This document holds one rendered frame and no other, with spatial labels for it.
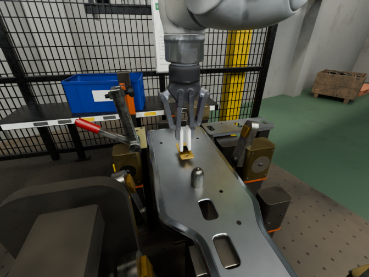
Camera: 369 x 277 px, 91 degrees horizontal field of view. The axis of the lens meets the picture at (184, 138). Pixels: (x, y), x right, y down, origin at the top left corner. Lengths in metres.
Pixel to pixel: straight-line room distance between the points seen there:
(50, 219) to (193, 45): 0.36
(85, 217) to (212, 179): 0.35
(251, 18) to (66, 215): 0.29
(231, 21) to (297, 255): 0.71
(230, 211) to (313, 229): 0.51
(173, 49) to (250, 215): 0.38
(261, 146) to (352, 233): 0.52
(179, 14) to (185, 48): 0.06
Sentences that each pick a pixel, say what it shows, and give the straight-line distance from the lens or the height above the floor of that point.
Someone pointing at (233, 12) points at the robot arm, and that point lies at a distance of 0.28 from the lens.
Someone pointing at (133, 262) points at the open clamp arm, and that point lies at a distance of 0.25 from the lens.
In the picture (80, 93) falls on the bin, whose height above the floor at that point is 1.11.
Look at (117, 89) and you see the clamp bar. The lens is 0.44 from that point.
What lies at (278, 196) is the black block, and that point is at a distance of 0.50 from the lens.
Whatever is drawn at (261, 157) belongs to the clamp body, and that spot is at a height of 1.01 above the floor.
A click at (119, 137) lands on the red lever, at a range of 0.50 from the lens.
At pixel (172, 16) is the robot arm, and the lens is 0.40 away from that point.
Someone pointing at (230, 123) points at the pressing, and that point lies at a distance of 0.78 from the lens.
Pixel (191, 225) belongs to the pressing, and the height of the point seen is 1.00.
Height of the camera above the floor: 1.32
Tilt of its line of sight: 30 degrees down
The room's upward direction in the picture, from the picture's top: straight up
